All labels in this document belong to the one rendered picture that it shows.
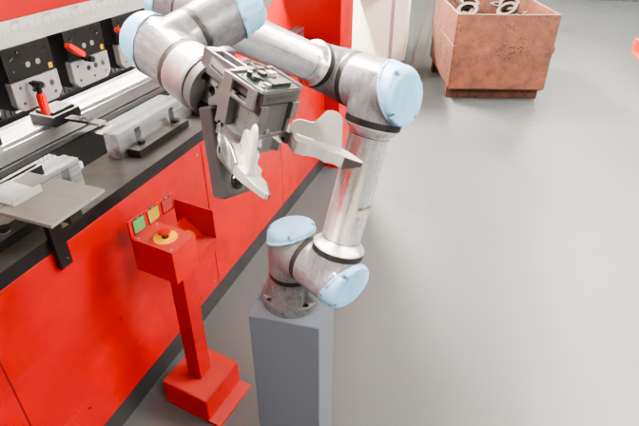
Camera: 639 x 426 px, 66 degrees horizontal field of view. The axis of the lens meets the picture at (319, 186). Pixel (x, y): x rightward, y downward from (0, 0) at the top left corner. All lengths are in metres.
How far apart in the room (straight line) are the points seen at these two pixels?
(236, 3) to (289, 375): 0.98
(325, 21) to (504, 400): 2.24
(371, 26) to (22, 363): 4.73
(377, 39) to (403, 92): 4.67
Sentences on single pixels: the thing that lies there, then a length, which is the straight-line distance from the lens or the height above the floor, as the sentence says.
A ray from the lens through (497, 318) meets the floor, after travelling 2.48.
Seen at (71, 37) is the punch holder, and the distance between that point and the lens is 1.63.
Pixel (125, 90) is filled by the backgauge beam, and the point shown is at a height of 0.97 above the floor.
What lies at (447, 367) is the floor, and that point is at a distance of 2.22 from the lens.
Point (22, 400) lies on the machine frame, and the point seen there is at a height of 0.49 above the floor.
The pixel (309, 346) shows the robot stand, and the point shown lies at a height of 0.71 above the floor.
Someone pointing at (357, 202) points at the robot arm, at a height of 1.13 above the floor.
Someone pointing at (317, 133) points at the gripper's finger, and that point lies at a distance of 0.58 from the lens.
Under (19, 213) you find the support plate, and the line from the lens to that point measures 1.41.
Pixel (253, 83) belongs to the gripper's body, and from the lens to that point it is 0.53.
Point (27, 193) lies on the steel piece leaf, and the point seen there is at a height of 1.02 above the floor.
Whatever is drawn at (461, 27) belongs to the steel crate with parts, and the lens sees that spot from 4.63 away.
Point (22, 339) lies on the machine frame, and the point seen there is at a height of 0.66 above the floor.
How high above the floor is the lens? 1.67
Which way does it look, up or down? 31 degrees down
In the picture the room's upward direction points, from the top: straight up
